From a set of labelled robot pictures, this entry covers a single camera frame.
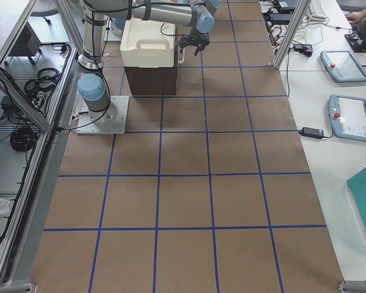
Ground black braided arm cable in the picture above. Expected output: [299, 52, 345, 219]
[160, 21, 184, 39]

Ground coiled black cables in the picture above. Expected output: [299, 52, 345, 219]
[24, 67, 62, 101]

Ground white foam tray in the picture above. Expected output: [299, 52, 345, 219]
[120, 18, 176, 68]

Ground black electronics box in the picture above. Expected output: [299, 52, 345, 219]
[4, 22, 41, 65]

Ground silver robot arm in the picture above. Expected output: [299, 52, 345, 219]
[77, 1, 220, 121]

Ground aluminium frame post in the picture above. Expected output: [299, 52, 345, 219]
[273, 0, 310, 70]

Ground wooden drawer with white handle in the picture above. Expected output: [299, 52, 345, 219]
[175, 26, 185, 65]

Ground upper teach pendant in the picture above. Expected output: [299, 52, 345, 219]
[320, 51, 366, 83]

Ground lower teach pendant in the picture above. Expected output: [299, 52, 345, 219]
[328, 94, 366, 142]

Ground black power adapter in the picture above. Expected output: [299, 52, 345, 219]
[298, 127, 324, 139]

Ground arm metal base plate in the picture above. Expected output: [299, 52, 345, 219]
[75, 95, 129, 135]

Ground teach pendant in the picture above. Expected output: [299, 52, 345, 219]
[320, 51, 366, 83]
[328, 94, 366, 142]

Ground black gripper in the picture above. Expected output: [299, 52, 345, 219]
[178, 29, 210, 56]

